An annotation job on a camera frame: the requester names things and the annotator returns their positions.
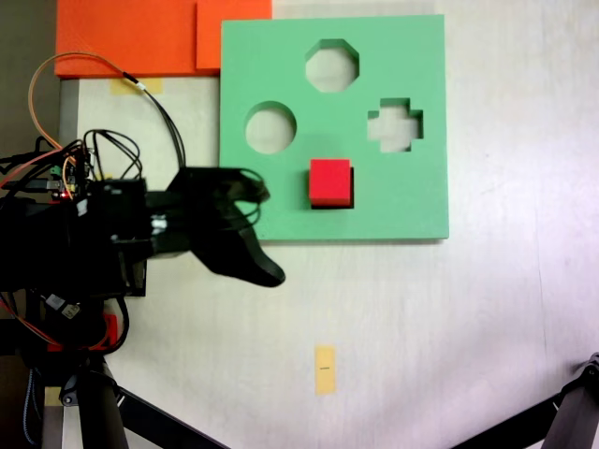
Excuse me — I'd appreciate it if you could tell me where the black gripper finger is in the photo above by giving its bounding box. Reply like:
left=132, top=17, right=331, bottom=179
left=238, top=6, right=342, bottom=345
left=189, top=210, right=286, bottom=288
left=168, top=167, right=271, bottom=208

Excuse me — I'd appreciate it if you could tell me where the red square block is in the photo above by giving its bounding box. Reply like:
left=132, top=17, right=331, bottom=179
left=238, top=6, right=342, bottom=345
left=308, top=157, right=353, bottom=210

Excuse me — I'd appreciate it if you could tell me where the small orange flat block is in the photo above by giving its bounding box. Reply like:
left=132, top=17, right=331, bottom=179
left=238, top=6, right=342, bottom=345
left=196, top=0, right=273, bottom=75

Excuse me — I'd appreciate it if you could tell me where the large orange flat block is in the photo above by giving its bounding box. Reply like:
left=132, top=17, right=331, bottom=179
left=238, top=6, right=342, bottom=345
left=54, top=0, right=198, bottom=79

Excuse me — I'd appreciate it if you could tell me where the circuit board with white connectors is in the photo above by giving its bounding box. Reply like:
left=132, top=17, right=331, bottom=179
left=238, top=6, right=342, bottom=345
left=49, top=144, right=102, bottom=200

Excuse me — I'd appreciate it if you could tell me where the wide yellow tape strip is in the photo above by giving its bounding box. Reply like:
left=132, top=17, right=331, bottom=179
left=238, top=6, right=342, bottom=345
left=110, top=77, right=164, bottom=95

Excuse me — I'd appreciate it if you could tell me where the circuit board with grey inductor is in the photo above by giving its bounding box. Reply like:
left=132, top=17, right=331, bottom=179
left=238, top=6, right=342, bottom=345
left=44, top=293, right=83, bottom=320

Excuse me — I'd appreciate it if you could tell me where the yellow marker tape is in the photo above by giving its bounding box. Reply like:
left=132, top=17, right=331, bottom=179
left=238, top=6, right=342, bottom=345
left=314, top=345, right=337, bottom=397

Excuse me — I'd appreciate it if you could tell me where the green shape sorting board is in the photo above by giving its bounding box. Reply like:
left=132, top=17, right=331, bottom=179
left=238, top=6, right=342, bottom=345
left=217, top=13, right=450, bottom=244

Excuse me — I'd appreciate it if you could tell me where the black tripod leg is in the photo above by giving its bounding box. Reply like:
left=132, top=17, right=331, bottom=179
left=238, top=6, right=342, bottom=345
left=448, top=351, right=599, bottom=449
left=58, top=362, right=226, bottom=449

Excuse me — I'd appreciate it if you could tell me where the black gripper motor cable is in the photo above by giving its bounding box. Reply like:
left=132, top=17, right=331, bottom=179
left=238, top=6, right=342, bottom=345
left=231, top=167, right=273, bottom=231

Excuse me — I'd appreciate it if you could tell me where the black arm motor cable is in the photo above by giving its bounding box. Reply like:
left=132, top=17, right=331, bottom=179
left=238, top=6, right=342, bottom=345
left=82, top=128, right=144, bottom=182

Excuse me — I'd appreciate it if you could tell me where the long black cable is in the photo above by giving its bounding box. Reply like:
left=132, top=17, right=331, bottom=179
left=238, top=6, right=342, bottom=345
left=122, top=69, right=188, bottom=169

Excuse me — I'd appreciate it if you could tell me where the black USB cable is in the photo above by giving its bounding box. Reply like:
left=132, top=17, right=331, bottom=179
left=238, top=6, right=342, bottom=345
left=0, top=179, right=57, bottom=192

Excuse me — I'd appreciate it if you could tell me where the red orange wire bundle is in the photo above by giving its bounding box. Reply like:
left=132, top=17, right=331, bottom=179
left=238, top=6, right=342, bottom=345
left=0, top=289, right=113, bottom=352

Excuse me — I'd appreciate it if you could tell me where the thin orange wire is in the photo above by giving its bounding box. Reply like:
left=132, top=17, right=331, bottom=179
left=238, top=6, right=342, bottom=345
left=28, top=51, right=141, bottom=151

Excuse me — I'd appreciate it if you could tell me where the braided grey cable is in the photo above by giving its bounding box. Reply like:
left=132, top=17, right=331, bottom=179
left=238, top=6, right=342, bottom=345
left=22, top=367, right=43, bottom=446

